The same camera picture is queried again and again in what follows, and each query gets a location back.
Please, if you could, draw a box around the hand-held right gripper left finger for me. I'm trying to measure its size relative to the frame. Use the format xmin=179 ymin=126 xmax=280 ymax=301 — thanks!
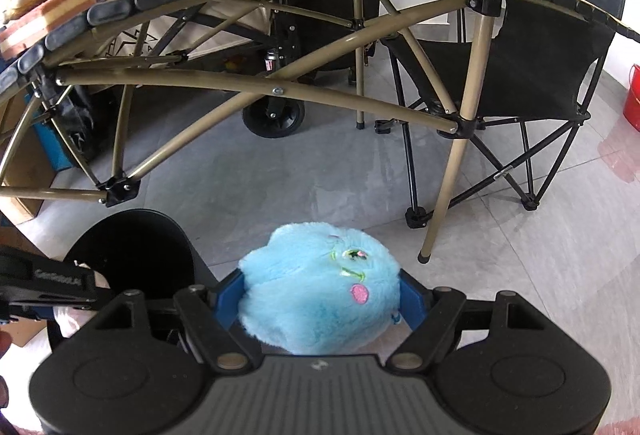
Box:
xmin=92 ymin=271 xmax=267 ymax=372

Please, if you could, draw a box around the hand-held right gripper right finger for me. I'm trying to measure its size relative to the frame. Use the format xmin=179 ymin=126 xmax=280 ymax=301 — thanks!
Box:
xmin=386 ymin=269 xmax=556 ymax=372

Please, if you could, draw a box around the light blue plush toy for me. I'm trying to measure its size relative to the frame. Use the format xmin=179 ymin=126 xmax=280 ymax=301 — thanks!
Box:
xmin=237 ymin=222 xmax=403 ymax=357

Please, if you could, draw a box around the black round bin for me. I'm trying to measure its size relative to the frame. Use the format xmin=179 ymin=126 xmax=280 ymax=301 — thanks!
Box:
xmin=62 ymin=209 xmax=213 ymax=346

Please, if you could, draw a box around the pink striped sponge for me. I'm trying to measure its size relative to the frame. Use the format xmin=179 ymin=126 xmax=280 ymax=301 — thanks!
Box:
xmin=0 ymin=0 xmax=98 ymax=58

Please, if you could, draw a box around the open cardboard box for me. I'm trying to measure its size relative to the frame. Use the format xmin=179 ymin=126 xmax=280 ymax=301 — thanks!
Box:
xmin=0 ymin=85 xmax=56 ymax=221

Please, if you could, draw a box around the blue box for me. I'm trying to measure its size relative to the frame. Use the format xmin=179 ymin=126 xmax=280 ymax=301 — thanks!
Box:
xmin=32 ymin=117 xmax=76 ymax=173

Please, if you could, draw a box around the black bag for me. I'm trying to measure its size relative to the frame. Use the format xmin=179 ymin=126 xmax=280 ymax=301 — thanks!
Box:
xmin=52 ymin=85 xmax=108 ymax=160

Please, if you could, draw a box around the black folding camp chair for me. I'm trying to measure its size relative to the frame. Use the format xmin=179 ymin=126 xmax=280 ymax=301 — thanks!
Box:
xmin=382 ymin=0 xmax=630 ymax=230

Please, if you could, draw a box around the red bucket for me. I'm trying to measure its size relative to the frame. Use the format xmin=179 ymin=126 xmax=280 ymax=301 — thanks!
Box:
xmin=621 ymin=64 xmax=640 ymax=133

